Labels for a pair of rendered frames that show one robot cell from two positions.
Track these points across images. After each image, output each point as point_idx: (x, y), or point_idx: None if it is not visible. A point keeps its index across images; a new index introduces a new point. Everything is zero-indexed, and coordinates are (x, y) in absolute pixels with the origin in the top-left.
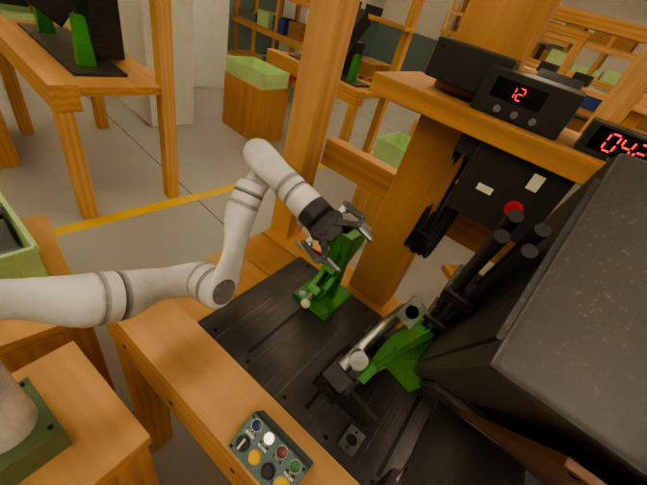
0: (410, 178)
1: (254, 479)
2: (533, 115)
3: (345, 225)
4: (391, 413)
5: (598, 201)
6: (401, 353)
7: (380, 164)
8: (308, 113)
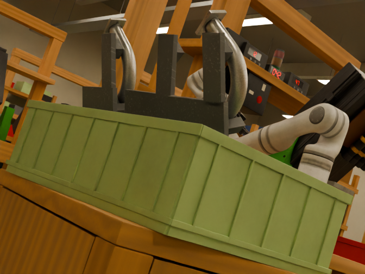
0: None
1: None
2: (258, 62)
3: (239, 112)
4: None
5: (355, 68)
6: (289, 154)
7: None
8: (144, 56)
